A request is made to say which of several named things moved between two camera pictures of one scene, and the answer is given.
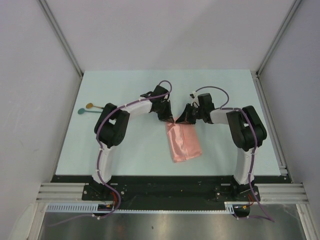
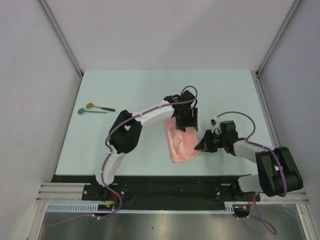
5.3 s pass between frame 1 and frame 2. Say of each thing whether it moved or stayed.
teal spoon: stayed
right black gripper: moved
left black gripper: moved
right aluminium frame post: stayed
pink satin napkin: stayed
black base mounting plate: stayed
